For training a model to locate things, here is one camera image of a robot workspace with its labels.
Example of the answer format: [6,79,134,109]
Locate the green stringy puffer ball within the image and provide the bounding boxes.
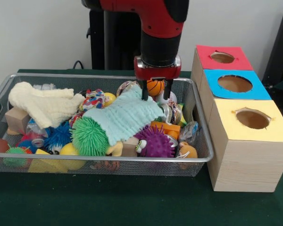
[69,116,110,156]

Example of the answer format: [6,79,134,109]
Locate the purple spiky ball toy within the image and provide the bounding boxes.
[133,124,175,158]

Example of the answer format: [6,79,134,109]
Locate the blue stringy puffer ball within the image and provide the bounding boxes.
[44,121,73,153]

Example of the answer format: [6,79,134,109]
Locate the wooden box with three holes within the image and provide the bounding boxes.
[190,44,283,193]

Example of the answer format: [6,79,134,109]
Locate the light blue waffle cloth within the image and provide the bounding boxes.
[81,85,167,145]

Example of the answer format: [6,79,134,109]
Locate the multicolour rope toy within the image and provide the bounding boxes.
[78,89,107,111]

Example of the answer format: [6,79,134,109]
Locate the black stand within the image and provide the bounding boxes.
[261,4,283,95]

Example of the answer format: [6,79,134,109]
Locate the cream waffle cloth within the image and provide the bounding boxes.
[8,81,85,129]

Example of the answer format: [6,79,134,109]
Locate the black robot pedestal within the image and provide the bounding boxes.
[86,9,142,71]

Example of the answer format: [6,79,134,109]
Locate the white toy baseball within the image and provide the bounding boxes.
[155,91,177,105]

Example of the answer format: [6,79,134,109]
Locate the orange toy basketball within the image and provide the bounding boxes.
[146,79,166,97]

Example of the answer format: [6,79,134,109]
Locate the dark green table cloth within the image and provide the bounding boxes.
[0,68,283,226]

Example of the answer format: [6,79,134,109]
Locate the shallow mesh bin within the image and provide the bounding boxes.
[0,73,214,177]

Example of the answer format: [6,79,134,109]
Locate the yellow ball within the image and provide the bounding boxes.
[59,142,85,170]

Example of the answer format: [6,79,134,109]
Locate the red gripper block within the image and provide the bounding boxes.
[134,56,182,101]

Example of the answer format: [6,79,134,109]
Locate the black cable loop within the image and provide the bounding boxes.
[72,60,86,70]

